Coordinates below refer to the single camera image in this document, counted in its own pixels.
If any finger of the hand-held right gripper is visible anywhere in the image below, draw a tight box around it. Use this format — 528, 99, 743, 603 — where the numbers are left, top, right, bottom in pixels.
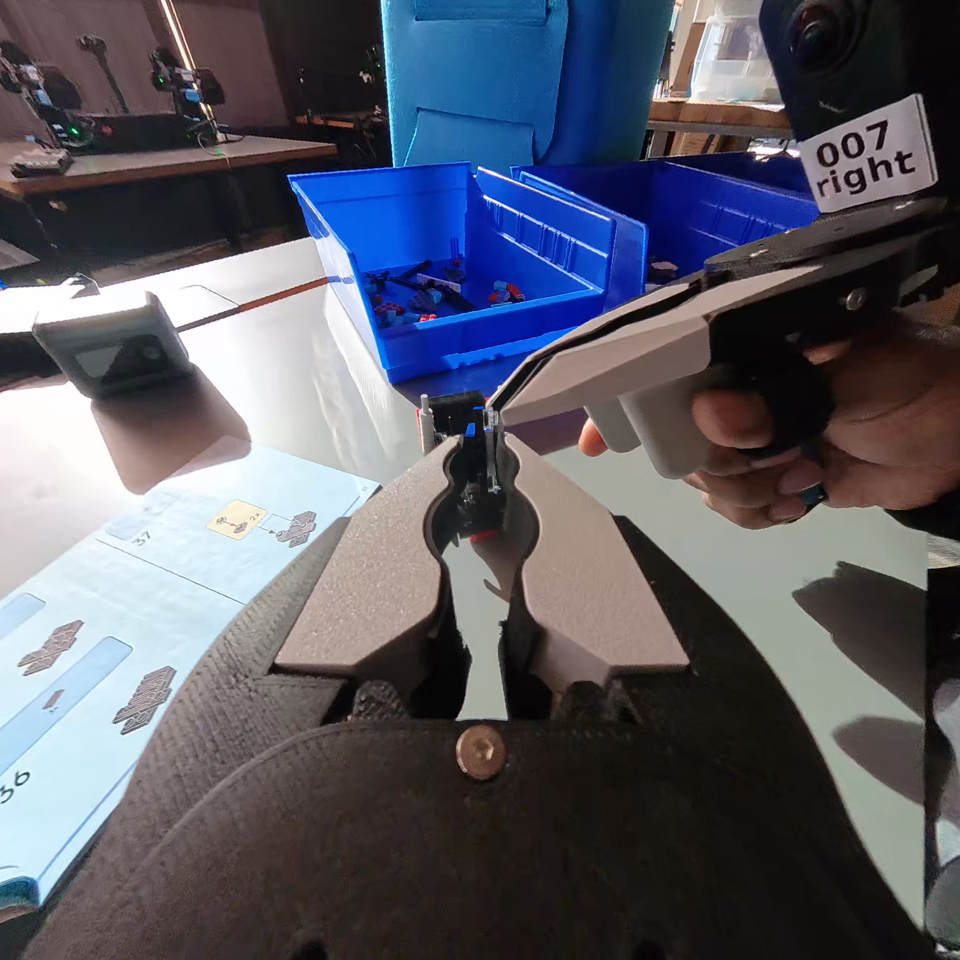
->
486, 272, 711, 414
498, 266, 824, 432

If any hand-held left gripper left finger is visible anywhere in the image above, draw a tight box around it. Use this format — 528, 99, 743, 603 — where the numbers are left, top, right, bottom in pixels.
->
273, 435, 475, 717

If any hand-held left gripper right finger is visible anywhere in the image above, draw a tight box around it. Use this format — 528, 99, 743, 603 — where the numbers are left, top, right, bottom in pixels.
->
491, 433, 691, 717

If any black brick assembly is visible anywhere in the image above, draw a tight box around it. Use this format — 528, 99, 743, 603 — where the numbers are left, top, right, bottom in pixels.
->
459, 408, 505, 498

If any toy brick truck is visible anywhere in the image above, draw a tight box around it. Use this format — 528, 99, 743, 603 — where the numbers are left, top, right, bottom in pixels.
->
414, 390, 520, 543

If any blue plastic bin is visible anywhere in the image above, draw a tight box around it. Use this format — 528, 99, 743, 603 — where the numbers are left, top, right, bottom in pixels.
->
510, 150, 820, 290
288, 161, 650, 385

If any person's right hand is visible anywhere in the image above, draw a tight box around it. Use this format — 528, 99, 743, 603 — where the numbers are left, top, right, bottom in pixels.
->
579, 313, 960, 531

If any clear plastic storage box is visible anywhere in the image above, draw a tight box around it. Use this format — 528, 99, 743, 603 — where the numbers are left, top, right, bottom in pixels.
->
688, 0, 783, 104

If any pile of assorted toy bricks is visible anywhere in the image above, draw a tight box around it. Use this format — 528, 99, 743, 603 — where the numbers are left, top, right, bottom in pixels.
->
363, 258, 530, 331

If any light blue instruction booklet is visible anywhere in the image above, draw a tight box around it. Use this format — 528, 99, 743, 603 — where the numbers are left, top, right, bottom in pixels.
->
0, 442, 381, 914

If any blue felt bag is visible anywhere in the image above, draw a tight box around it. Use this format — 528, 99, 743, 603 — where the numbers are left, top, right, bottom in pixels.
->
378, 0, 676, 170

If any grey cube-shaped device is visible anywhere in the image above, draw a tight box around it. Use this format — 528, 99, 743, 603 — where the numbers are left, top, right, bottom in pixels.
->
32, 291, 195, 400

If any black jacket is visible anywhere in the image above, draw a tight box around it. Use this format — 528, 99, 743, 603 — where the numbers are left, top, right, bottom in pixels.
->
924, 558, 960, 960

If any brown background table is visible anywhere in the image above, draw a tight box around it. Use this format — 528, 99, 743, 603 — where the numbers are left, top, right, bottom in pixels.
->
0, 133, 339, 252

